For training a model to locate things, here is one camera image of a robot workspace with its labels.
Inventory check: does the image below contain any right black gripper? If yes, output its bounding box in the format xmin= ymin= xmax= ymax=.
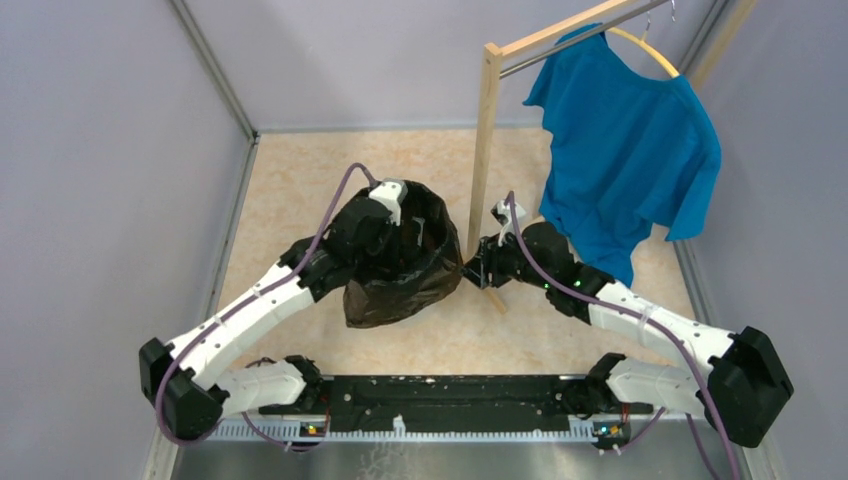
xmin=458 ymin=227 xmax=552 ymax=290

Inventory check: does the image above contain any black trash bag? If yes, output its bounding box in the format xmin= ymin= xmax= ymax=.
xmin=343 ymin=180 xmax=462 ymax=329

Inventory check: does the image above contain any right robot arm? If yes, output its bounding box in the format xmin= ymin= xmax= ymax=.
xmin=463 ymin=222 xmax=794 ymax=448

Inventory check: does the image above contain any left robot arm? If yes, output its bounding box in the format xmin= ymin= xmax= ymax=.
xmin=139 ymin=197 xmax=426 ymax=446

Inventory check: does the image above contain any wooden clothes rack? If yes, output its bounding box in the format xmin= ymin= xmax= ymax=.
xmin=463 ymin=0 xmax=760 ymax=316

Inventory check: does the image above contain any blue t-shirt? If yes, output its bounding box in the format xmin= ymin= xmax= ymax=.
xmin=526 ymin=27 xmax=722 ymax=284

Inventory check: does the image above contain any yellow clothes hanger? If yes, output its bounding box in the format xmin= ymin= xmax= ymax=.
xmin=607 ymin=27 xmax=680 ymax=79

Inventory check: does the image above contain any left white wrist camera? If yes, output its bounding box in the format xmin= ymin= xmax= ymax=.
xmin=368 ymin=178 xmax=408 ymax=226

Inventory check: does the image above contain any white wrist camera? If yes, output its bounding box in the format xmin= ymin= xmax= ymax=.
xmin=368 ymin=178 xmax=408 ymax=226
xmin=490 ymin=199 xmax=527 ymax=247

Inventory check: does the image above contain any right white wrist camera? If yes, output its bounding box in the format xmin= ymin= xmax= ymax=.
xmin=490 ymin=199 xmax=527 ymax=247

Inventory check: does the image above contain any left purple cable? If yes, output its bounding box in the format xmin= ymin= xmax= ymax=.
xmin=153 ymin=162 xmax=380 ymax=448

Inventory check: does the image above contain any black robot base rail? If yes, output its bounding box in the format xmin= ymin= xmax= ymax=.
xmin=259 ymin=375 xmax=654 ymax=442

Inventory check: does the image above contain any aluminium corner frame post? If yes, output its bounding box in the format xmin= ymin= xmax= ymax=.
xmin=166 ymin=0 xmax=259 ymax=144

